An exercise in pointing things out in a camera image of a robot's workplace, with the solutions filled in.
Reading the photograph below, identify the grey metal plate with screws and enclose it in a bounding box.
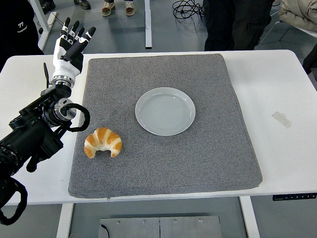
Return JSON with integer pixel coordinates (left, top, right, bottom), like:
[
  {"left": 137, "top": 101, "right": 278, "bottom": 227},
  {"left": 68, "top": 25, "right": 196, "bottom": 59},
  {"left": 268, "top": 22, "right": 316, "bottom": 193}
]
[{"left": 99, "top": 215, "right": 222, "bottom": 238}]

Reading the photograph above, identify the person's right foot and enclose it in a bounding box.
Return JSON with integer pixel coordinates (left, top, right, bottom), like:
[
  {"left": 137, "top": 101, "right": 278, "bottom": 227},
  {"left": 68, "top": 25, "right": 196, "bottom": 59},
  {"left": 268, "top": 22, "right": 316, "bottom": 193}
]
[{"left": 102, "top": 0, "right": 116, "bottom": 17}]

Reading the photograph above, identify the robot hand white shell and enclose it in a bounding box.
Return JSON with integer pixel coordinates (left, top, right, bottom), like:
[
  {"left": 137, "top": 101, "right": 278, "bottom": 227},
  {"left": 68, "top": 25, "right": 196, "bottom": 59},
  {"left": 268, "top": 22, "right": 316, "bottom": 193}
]
[{"left": 52, "top": 17, "right": 97, "bottom": 78}]

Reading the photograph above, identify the white table leg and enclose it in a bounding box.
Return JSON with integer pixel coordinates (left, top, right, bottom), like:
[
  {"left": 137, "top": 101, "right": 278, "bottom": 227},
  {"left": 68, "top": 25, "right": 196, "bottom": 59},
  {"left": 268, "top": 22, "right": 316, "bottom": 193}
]
[
  {"left": 56, "top": 203, "right": 74, "bottom": 238},
  {"left": 239, "top": 197, "right": 261, "bottom": 238}
]

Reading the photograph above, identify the black cable bundle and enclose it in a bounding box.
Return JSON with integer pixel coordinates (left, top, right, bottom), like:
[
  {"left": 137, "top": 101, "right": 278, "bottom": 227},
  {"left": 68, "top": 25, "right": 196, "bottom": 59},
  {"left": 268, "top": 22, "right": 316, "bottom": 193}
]
[{"left": 172, "top": 0, "right": 208, "bottom": 19}]

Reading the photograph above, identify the beige padded jacket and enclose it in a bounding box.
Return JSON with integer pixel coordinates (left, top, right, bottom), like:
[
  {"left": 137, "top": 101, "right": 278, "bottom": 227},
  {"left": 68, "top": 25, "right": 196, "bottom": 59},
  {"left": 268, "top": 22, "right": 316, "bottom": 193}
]
[{"left": 278, "top": 0, "right": 317, "bottom": 32}]

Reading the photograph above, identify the dark garment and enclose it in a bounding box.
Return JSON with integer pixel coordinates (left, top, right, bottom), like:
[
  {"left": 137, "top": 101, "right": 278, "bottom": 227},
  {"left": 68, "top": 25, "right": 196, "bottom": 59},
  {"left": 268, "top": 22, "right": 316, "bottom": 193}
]
[{"left": 302, "top": 46, "right": 317, "bottom": 75}]

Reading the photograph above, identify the white chair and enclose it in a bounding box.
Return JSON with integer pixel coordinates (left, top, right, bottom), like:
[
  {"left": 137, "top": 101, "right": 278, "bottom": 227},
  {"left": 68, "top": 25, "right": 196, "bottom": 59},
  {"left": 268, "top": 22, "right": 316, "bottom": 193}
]
[{"left": 256, "top": 14, "right": 317, "bottom": 50}]

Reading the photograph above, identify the black table control panel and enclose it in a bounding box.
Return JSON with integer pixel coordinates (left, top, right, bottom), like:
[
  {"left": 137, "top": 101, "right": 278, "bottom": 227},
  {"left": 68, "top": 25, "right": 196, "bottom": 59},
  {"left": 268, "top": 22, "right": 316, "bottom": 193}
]
[{"left": 272, "top": 192, "right": 317, "bottom": 201}]

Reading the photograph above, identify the croissant bread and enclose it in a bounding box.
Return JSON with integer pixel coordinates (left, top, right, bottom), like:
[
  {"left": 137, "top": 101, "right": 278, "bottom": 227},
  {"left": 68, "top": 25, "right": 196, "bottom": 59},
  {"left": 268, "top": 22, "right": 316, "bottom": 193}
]
[{"left": 84, "top": 127, "right": 123, "bottom": 159}]

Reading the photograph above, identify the person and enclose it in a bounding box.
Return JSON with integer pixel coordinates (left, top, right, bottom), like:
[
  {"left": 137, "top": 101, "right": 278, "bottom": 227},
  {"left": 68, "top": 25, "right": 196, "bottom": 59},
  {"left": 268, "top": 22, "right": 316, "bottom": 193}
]
[
  {"left": 0, "top": 0, "right": 45, "bottom": 72},
  {"left": 204, "top": 0, "right": 275, "bottom": 52}
]

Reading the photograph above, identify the person's left foot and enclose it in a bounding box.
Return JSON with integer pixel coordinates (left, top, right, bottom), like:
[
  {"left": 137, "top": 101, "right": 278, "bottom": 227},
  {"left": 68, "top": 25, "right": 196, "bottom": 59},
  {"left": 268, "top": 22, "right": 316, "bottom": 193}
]
[{"left": 124, "top": 0, "right": 136, "bottom": 17}]

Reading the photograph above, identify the white background desk leg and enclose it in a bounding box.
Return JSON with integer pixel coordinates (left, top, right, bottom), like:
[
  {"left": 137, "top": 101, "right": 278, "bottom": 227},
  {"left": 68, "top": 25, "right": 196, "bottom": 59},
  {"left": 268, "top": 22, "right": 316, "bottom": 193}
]
[
  {"left": 29, "top": 0, "right": 58, "bottom": 52},
  {"left": 144, "top": 0, "right": 153, "bottom": 49}
]

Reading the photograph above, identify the grey speckled mat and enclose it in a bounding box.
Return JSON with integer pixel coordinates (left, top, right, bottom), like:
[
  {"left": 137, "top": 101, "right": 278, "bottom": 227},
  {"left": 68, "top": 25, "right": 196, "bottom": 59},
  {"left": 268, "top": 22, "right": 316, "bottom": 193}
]
[{"left": 68, "top": 53, "right": 263, "bottom": 199}]

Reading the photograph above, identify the grey round plate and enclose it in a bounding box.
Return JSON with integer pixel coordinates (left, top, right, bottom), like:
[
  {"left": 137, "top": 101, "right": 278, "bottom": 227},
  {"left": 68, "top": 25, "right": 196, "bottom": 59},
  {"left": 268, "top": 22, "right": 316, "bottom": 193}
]
[{"left": 135, "top": 87, "right": 196, "bottom": 136}]

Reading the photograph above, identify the clear tape strip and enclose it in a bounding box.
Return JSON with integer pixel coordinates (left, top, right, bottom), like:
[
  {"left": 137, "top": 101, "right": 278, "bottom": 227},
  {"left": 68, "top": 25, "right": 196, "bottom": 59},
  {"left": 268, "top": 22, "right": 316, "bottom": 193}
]
[{"left": 271, "top": 111, "right": 292, "bottom": 129}]

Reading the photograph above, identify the person's foot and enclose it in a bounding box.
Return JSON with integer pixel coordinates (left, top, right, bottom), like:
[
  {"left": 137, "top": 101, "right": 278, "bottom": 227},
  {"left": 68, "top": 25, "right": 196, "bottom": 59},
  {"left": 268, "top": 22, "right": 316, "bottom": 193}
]
[
  {"left": 39, "top": 0, "right": 56, "bottom": 13},
  {"left": 74, "top": 0, "right": 92, "bottom": 10},
  {"left": 124, "top": 0, "right": 136, "bottom": 17},
  {"left": 102, "top": 0, "right": 116, "bottom": 17}
]

